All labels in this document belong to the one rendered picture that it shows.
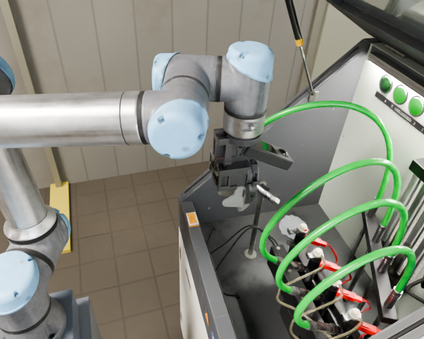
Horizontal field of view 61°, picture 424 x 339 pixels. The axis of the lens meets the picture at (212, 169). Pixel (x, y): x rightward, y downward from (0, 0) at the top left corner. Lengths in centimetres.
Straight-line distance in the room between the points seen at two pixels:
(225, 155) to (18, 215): 47
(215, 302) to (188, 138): 59
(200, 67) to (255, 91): 9
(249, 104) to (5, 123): 35
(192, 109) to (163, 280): 175
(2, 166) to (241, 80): 49
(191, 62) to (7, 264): 58
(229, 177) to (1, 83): 44
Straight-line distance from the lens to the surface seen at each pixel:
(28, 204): 87
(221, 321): 95
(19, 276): 87
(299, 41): 102
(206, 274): 102
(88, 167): 274
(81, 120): 51
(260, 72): 58
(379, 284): 92
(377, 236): 98
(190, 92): 50
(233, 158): 68
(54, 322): 100
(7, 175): 82
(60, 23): 227
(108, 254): 230
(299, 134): 118
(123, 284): 216
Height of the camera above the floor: 179
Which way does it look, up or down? 39 degrees down
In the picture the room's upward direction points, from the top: 3 degrees clockwise
